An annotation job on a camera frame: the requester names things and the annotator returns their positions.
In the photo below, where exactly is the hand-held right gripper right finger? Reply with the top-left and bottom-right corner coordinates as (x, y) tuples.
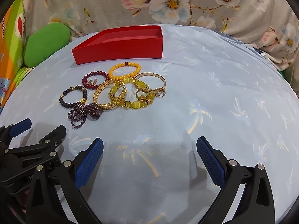
(196, 136), (276, 224)

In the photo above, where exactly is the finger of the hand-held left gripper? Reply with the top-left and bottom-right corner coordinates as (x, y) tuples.
(0, 125), (67, 180)
(0, 119), (32, 150)

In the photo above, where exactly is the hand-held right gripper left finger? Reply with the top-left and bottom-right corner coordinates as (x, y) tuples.
(26, 138), (104, 224)

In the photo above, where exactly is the dark purple bead bracelet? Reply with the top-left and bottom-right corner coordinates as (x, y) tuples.
(59, 85), (88, 109)

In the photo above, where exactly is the garnet multi-wrap bead bracelet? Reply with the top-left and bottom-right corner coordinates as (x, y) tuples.
(68, 103), (103, 129)

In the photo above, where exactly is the gold chain bracelet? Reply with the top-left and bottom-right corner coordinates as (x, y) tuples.
(93, 79), (128, 111)

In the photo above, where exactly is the dark red bead bracelet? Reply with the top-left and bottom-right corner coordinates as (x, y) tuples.
(82, 71), (110, 90)

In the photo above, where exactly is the yellow cat-eye stone bracelet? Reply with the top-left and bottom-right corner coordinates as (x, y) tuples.
(108, 79), (156, 109)

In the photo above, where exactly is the thin gold bangle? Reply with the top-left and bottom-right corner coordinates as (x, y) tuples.
(133, 72), (167, 94)

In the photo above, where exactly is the red cardboard box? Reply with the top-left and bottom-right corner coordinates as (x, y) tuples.
(71, 25), (163, 65)

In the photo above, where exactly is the light blue palm-print cloth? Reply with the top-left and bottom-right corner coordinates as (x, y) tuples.
(0, 24), (298, 224)

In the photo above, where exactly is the colourful printed blanket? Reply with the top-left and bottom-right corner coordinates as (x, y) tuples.
(0, 0), (35, 109)

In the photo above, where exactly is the gold hoop earring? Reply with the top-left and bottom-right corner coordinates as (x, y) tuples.
(154, 87), (167, 98)

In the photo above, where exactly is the green cushion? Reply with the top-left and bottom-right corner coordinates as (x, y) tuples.
(24, 23), (71, 67)

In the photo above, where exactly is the grey floral blanket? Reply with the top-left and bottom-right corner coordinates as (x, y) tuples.
(23, 0), (299, 98)

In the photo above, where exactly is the gold ring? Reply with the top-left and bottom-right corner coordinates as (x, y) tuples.
(135, 89), (150, 101)

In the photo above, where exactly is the yellow bead bracelet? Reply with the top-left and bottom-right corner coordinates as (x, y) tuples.
(109, 61), (142, 80)

